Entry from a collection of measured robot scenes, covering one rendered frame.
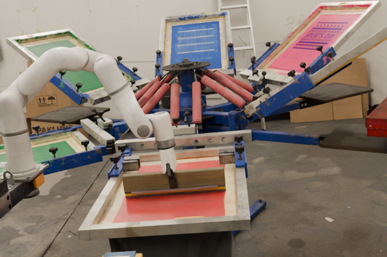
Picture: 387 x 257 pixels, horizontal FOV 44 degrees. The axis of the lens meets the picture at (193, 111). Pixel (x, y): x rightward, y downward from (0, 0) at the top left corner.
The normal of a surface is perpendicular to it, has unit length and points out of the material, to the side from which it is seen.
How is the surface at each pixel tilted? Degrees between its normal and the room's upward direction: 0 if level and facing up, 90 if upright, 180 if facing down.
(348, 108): 73
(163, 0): 90
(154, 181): 90
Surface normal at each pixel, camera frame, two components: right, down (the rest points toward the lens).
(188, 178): -0.06, 0.25
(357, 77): -0.08, 0.04
